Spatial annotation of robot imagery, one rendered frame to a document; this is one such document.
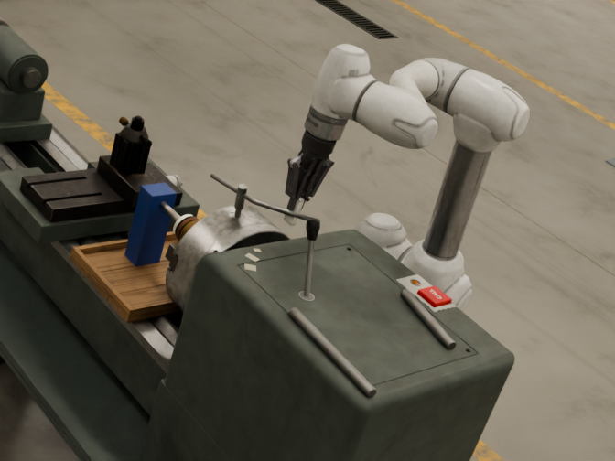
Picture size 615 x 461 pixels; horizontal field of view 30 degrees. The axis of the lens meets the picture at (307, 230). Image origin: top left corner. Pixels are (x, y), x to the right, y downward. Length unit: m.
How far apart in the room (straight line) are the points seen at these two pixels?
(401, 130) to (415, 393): 0.55
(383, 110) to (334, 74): 0.14
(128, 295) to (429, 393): 0.97
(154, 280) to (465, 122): 0.93
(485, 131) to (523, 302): 2.63
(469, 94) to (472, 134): 0.11
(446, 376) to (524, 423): 2.29
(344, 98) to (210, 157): 3.38
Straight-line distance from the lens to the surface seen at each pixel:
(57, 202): 3.20
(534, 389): 4.94
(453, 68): 3.01
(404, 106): 2.46
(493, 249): 5.89
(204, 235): 2.76
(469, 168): 3.07
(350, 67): 2.50
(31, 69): 3.61
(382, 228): 3.32
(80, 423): 3.14
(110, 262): 3.15
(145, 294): 3.05
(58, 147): 3.74
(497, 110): 2.95
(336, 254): 2.72
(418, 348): 2.49
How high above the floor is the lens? 2.57
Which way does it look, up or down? 28 degrees down
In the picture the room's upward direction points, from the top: 18 degrees clockwise
